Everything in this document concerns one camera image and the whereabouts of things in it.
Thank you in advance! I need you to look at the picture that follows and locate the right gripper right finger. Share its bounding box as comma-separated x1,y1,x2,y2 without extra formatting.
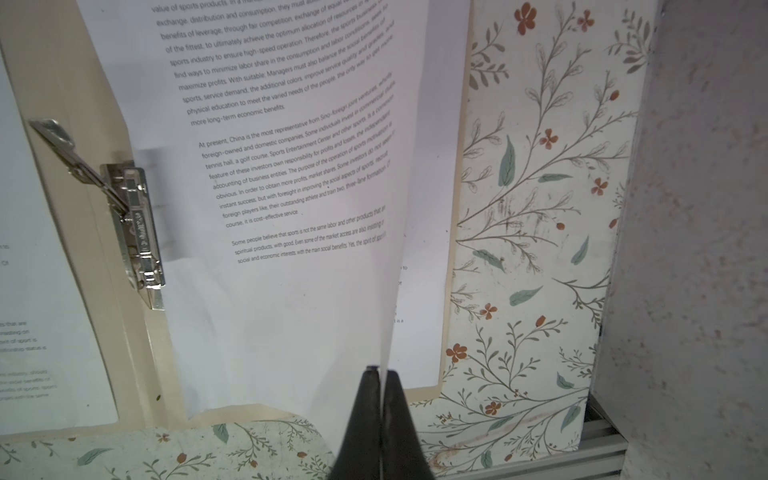
381,370,435,480

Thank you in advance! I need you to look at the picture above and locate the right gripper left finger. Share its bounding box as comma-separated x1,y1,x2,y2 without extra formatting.
328,366,381,480

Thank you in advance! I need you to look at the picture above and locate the printed paper sheet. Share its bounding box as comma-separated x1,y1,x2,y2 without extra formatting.
389,1,471,389
79,1,428,450
1,72,118,436

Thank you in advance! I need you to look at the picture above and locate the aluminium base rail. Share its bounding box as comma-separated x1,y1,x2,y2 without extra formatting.
434,392,630,480

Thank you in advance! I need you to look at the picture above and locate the brown cardboard folder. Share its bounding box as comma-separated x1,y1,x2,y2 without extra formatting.
1,1,443,430

